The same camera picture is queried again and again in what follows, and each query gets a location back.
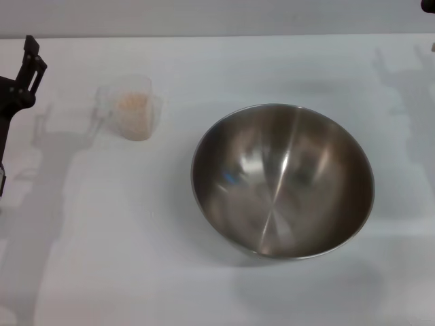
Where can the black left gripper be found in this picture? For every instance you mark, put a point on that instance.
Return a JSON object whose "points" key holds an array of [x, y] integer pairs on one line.
{"points": [[5, 102]]}

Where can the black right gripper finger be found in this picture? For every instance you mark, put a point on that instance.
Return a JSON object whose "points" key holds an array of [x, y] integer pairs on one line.
{"points": [[429, 4]]}

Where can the rice grains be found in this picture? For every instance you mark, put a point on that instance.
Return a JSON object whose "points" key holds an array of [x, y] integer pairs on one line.
{"points": [[132, 108]]}

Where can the clear plastic measuring cup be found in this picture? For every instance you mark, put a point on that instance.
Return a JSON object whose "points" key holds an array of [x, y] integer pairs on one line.
{"points": [[136, 102]]}

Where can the stainless steel mixing bowl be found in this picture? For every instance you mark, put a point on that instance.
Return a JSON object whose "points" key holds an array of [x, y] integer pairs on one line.
{"points": [[282, 183]]}

